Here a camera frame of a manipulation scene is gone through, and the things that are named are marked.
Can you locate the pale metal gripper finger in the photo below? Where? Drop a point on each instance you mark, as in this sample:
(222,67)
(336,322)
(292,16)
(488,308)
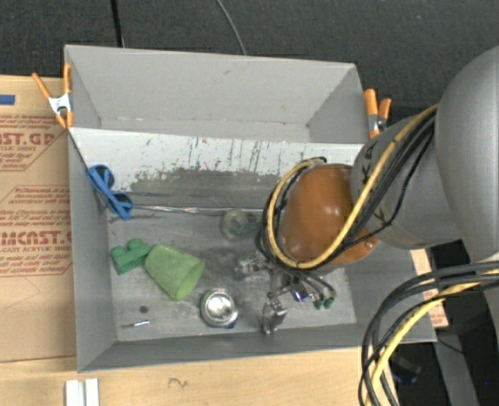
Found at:
(251,264)
(273,316)

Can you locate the light green plastic cup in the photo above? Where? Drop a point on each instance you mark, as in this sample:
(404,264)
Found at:
(173,271)

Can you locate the grey metal bin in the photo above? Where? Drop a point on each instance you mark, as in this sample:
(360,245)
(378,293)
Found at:
(215,100)

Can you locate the small thin metal pin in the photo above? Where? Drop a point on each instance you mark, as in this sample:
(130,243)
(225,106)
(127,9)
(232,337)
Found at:
(137,324)

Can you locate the brown cardboard board red print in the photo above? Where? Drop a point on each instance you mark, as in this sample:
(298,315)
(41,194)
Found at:
(29,226)

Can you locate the green toy block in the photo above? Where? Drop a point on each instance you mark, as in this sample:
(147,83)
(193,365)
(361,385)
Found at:
(127,257)

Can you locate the silver metal can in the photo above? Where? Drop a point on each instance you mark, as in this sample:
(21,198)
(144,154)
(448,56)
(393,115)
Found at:
(218,308)

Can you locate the clear round glass thing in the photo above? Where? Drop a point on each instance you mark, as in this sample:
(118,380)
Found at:
(235,224)

